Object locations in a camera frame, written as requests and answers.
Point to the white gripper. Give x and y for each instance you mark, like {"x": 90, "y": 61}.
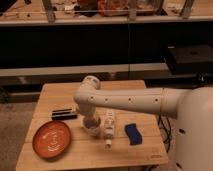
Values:
{"x": 92, "y": 120}

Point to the white ceramic cup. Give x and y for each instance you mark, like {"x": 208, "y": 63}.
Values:
{"x": 92, "y": 131}

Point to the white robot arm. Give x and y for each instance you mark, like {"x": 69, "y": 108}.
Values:
{"x": 192, "y": 108}

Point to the orange ceramic plate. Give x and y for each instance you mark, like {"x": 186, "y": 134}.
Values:
{"x": 51, "y": 139}

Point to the white tube bottle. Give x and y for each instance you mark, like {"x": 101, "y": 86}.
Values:
{"x": 109, "y": 127}

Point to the blue sponge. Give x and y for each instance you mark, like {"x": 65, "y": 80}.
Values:
{"x": 133, "y": 134}

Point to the long metal shelf rack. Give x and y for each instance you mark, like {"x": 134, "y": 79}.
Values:
{"x": 61, "y": 37}

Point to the black box on shelf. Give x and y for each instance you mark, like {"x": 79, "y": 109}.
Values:
{"x": 190, "y": 59}

